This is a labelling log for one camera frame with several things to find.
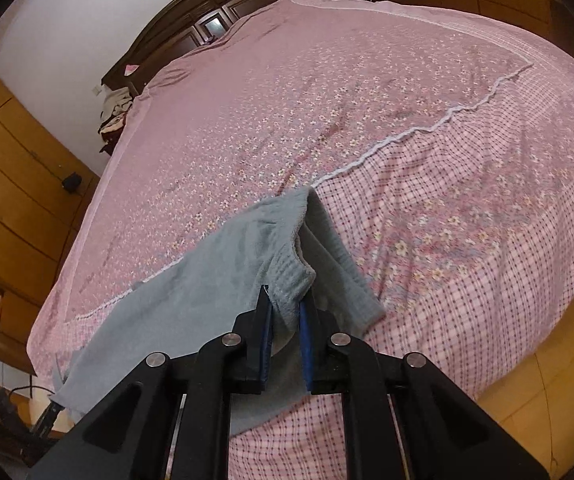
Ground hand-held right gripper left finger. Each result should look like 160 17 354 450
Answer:
29 285 275 480

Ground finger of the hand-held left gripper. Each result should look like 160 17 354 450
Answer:
32 400 68 436

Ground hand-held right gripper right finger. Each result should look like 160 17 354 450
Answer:
299 295 550 480

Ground grey pants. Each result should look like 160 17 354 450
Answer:
52 186 388 436

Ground pink floral bedspread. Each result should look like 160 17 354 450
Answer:
26 0 574 480

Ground wooden wardrobe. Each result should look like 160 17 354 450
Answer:
0 71 100 376

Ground pile of clothes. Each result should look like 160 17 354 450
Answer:
98 86 135 153

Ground dark wooden headboard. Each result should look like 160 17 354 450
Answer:
101 0 330 98

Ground black cable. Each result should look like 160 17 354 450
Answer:
9 385 54 400

